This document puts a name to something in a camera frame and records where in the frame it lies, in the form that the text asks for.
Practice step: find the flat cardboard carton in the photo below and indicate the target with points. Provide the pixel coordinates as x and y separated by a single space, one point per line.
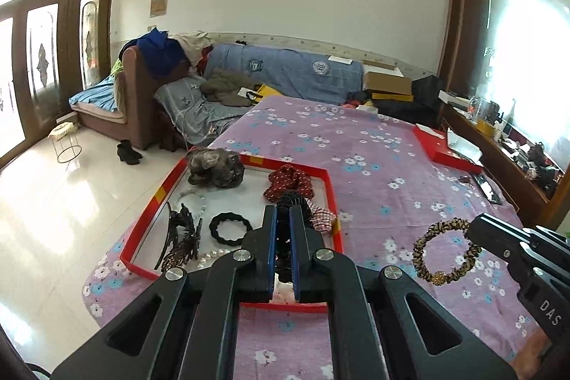
383 66

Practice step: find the wooden dresser with mirror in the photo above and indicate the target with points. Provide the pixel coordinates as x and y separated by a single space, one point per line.
454 28

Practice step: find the blue garment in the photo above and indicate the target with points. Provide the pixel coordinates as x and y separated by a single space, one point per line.
156 50

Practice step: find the yellow flat box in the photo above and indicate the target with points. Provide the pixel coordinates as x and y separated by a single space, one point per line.
392 97

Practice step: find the glass jar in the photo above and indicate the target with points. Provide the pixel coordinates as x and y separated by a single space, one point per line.
478 110

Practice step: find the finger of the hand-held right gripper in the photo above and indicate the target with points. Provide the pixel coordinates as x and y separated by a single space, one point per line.
494 235

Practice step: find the brown sofa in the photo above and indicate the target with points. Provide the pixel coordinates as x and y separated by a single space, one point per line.
138 104

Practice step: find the brown cardboard box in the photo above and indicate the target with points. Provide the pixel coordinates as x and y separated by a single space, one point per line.
387 82

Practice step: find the red white checked scrunchie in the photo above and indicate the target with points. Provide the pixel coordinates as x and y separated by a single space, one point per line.
323 219

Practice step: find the black flat remote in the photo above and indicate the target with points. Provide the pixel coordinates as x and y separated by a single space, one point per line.
489 189

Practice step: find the purple floral blanket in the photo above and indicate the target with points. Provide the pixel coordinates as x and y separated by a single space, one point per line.
378 148

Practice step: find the black bag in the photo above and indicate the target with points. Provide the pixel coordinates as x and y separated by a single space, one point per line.
414 104

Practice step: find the wooden glass doors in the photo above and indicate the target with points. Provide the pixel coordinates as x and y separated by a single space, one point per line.
40 64

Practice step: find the black rhinestone hair claw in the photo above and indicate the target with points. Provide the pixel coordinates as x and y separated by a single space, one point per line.
182 246

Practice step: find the small wall notice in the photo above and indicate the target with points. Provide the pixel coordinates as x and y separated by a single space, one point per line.
159 6

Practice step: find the grey brown ruffled scrunchie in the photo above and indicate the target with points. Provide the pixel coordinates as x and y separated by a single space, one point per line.
213 168

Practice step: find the leopard print scrunchie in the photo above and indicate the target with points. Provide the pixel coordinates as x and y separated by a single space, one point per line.
419 248

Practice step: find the brown quilted jacket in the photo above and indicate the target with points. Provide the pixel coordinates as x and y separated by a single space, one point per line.
227 88

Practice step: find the black twisted scrunchie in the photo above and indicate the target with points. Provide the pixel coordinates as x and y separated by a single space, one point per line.
214 228

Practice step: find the red polka dot scrunchie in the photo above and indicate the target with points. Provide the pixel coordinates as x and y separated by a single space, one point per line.
289 179

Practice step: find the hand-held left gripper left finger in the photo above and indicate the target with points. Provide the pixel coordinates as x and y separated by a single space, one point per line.
270 255

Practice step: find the grey floral pillow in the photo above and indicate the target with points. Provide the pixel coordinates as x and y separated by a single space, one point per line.
187 99

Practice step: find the blue striped sheet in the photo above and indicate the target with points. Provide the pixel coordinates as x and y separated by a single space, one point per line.
95 95

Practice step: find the black plastic hair claw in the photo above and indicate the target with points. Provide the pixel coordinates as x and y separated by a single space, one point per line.
283 228

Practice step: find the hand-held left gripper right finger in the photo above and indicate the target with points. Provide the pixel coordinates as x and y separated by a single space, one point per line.
294 255

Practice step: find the red gift box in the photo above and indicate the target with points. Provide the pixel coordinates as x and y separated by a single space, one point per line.
432 144

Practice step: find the red tray with white base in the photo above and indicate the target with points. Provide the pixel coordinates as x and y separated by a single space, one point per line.
254 193

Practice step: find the pair of black boots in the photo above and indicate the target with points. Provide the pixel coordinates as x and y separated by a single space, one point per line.
129 153

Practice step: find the blue plaid sofa cover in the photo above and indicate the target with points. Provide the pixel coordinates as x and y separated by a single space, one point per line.
285 68

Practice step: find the white flat packet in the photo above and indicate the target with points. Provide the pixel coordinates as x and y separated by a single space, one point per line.
342 59

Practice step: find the yellow shopping bag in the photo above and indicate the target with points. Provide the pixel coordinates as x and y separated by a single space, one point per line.
267 91

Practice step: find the beige garment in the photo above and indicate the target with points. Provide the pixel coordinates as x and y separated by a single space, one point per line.
191 46

